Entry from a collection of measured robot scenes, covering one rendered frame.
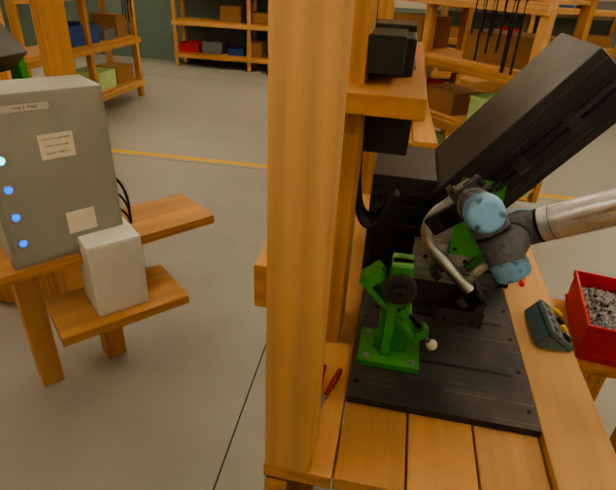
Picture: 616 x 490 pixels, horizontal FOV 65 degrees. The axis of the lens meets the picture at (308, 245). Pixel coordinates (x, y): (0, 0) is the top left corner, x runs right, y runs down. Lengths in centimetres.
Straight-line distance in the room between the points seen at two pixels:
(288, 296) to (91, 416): 176
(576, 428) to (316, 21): 99
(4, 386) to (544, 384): 226
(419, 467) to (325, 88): 76
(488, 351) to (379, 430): 39
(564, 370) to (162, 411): 165
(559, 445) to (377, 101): 79
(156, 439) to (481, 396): 145
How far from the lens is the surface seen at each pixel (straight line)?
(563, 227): 110
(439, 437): 113
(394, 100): 90
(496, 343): 138
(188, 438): 223
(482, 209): 97
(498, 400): 122
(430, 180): 139
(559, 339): 141
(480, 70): 404
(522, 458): 116
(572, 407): 129
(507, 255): 101
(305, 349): 80
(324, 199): 65
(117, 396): 246
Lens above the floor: 172
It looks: 29 degrees down
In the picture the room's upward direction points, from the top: 3 degrees clockwise
